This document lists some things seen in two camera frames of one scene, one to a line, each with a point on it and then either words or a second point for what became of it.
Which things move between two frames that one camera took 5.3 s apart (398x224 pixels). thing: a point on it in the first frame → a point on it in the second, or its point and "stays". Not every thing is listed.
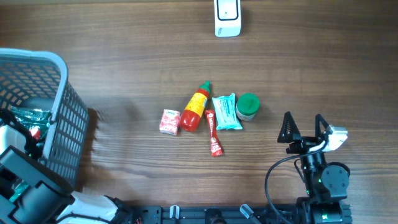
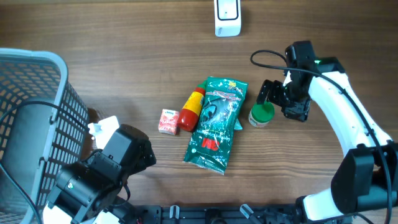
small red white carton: x=170 y=122 stays
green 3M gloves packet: x=35 y=121 → x=212 y=145
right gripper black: x=303 y=143 → x=299 y=111
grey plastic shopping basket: x=38 y=79 stays
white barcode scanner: x=227 y=18 stays
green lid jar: x=247 y=106 → x=261 y=114
